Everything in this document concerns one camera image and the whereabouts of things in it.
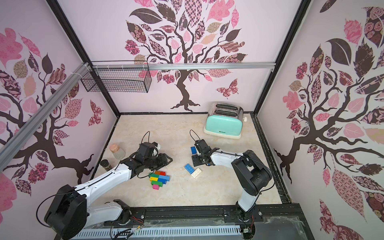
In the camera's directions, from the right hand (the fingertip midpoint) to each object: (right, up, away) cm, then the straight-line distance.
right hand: (198, 158), depth 94 cm
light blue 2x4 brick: (-6, -6, -5) cm, 9 cm away
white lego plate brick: (-2, -8, -7) cm, 10 cm away
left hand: (-16, -1, -11) cm, 19 cm away
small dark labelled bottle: (-53, -1, -12) cm, 54 cm away
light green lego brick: (-22, -13, -11) cm, 27 cm away
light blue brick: (-18, -10, -9) cm, 23 cm away
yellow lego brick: (-26, -10, -11) cm, 30 cm away
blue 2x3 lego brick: (-3, +4, +3) cm, 6 cm away
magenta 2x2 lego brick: (-24, -13, -12) cm, 30 cm away
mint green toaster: (+17, +24, -1) cm, 30 cm away
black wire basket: (-51, +53, +1) cm, 73 cm away
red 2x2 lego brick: (-22, -8, -7) cm, 24 cm away
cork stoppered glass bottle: (-50, +4, -3) cm, 50 cm away
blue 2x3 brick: (-20, -12, -9) cm, 25 cm away
